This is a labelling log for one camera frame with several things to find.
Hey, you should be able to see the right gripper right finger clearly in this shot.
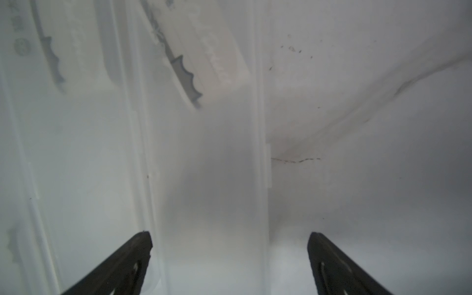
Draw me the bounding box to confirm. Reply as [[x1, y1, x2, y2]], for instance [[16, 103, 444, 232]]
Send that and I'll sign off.
[[307, 232, 392, 295]]

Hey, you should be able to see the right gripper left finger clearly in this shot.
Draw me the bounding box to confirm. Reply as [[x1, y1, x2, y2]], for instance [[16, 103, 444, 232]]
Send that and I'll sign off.
[[64, 231, 153, 295]]

